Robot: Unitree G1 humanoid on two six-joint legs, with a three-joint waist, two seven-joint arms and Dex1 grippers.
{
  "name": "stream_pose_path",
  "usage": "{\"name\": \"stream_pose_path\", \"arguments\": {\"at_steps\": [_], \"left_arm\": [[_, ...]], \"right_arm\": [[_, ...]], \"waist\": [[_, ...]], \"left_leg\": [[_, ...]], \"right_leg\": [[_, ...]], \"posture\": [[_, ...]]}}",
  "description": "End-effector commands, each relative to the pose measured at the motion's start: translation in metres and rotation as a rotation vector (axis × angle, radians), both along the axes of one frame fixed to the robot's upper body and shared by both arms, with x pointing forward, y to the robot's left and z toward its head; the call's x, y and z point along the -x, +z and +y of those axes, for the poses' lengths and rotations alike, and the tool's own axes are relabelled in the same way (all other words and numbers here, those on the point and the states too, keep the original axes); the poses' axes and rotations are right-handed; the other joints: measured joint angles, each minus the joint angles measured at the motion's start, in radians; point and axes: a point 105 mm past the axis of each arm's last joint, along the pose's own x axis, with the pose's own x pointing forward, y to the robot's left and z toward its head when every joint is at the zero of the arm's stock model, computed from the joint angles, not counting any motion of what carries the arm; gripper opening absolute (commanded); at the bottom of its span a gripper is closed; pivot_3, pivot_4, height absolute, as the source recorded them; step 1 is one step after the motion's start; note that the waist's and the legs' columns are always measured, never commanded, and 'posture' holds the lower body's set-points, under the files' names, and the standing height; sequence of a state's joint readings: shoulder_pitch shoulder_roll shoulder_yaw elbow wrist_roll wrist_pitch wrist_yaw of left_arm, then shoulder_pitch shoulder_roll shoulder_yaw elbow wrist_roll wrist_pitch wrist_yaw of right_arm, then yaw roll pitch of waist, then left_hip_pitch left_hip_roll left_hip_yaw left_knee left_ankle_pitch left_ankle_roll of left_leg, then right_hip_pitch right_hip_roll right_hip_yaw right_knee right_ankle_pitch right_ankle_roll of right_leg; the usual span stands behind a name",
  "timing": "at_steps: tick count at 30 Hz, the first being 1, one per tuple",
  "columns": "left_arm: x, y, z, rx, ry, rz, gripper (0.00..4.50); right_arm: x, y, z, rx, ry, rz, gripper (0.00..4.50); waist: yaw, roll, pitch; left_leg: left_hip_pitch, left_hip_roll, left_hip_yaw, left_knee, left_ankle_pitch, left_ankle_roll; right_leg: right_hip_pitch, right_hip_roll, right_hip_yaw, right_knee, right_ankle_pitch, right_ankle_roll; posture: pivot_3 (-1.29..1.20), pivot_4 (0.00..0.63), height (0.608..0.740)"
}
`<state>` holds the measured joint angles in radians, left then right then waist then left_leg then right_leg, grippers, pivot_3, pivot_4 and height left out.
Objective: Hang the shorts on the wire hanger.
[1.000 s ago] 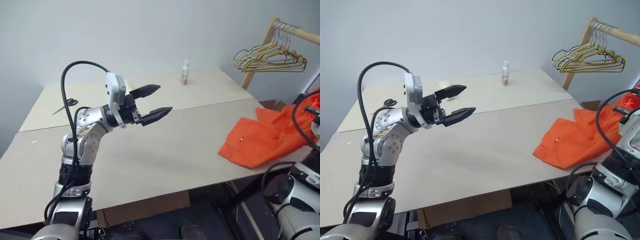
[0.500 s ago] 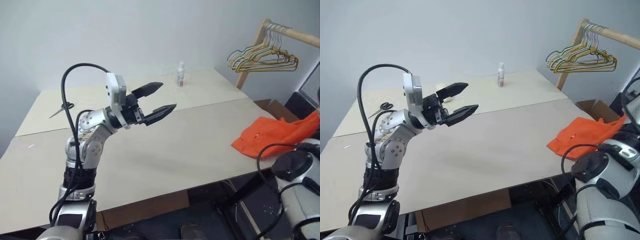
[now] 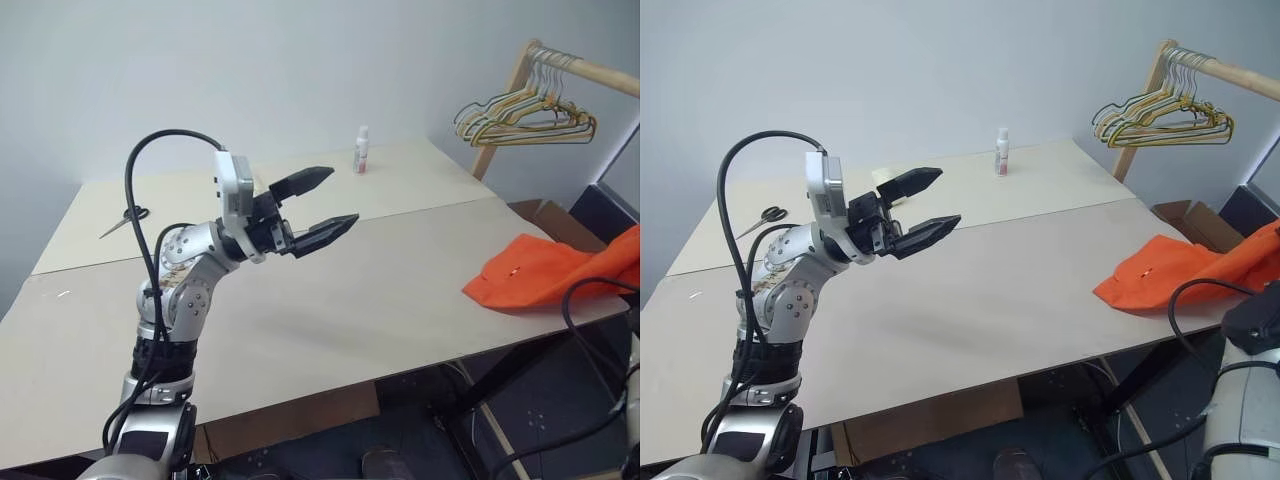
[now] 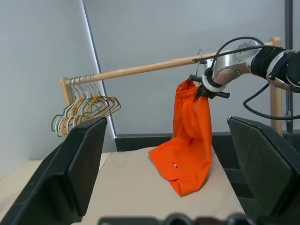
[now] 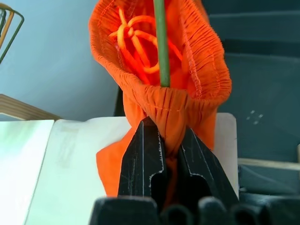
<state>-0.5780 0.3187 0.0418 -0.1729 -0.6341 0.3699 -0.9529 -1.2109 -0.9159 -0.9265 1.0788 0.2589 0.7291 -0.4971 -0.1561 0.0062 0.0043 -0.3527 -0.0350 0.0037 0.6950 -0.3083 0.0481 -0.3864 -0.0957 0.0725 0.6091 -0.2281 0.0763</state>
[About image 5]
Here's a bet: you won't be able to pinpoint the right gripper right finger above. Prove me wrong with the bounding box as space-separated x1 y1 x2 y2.
179 127 240 205

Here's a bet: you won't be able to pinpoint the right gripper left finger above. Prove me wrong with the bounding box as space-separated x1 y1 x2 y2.
117 116 168 205

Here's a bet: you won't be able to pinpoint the orange shorts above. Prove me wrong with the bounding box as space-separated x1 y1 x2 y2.
88 0 233 208

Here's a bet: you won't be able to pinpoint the olive green wire hanger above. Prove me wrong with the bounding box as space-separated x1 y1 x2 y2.
153 0 171 88

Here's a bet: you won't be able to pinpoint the green wire rack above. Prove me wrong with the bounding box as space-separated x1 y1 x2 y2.
0 5 25 65

